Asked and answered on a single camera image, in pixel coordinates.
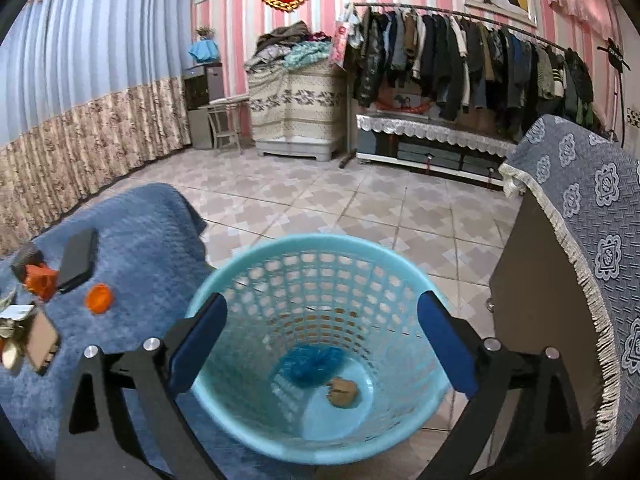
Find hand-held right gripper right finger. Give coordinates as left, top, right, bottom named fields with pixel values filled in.
left=416, top=290, right=591, bottom=480

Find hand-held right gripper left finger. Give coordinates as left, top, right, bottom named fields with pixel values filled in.
left=54, top=292, right=229, bottom=480

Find light blue plastic basket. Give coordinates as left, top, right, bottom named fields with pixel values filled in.
left=186, top=234, right=451, bottom=461

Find blue quilted blanket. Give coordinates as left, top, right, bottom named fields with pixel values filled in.
left=0, top=182, right=321, bottom=480

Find crumpled brown paper wad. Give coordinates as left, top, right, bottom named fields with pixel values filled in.
left=325, top=376, right=362, bottom=409

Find brown wooden cabinet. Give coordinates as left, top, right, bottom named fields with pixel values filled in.
left=487, top=192, right=608, bottom=480

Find crumpled blue plastic wad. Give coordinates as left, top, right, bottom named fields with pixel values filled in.
left=277, top=344, right=345, bottom=388

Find black zip case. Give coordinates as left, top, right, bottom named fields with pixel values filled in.
left=56, top=228, right=99, bottom=293

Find brown phone case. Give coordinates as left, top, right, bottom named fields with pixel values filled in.
left=25, top=310, right=62, bottom=376

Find orange plastic bag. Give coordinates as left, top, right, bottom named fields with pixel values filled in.
left=22, top=264, right=61, bottom=303

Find low dark cabinet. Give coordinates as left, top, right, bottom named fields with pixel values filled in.
left=356, top=127, right=506, bottom=191

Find black ribbed cylinder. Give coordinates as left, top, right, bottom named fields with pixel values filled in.
left=10, top=242, right=46, bottom=281

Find grey floral cloth cabinet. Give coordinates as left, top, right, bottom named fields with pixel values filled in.
left=499, top=114, right=640, bottom=466

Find white lace cloth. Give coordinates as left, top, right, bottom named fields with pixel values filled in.
left=356, top=112, right=518, bottom=158

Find dark water dispenser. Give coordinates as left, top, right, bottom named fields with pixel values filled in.
left=182, top=61, right=225, bottom=150

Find metal clothes rack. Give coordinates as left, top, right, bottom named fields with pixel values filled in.
left=337, top=2, right=621, bottom=170

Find patterned covered cabinet with clothes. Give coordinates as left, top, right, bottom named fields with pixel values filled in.
left=247, top=62, right=348, bottom=143

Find row of hanging clothes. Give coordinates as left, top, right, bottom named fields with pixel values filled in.
left=352, top=7, right=608, bottom=133

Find blue cloth bundle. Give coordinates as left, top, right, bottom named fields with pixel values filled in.
left=187, top=40, right=221, bottom=63

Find blue and floral curtain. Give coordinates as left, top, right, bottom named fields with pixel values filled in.
left=0, top=0, right=196, bottom=261

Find pile of folded clothes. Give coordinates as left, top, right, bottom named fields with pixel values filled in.
left=244, top=20, right=335, bottom=72

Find pink hanging bag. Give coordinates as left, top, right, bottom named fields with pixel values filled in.
left=330, top=7, right=361, bottom=71

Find steel cleaver black handle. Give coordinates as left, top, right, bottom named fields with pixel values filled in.
left=0, top=317, right=31, bottom=373

